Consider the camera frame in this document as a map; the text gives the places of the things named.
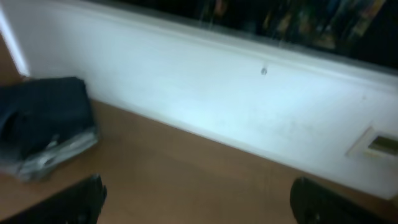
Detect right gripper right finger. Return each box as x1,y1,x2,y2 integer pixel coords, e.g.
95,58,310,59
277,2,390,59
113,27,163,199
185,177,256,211
290,177,391,224

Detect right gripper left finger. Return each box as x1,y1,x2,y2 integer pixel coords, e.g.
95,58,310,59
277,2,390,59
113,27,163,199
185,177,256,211
1,174,107,224

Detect navy blue shorts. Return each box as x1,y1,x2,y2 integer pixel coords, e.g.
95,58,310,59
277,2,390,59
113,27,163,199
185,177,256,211
1,77,96,161

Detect grey folded shirt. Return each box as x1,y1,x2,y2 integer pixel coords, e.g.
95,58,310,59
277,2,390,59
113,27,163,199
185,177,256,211
1,128,99,182

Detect dark window with reflections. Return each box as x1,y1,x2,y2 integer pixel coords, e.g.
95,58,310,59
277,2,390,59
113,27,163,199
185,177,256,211
104,0,397,70

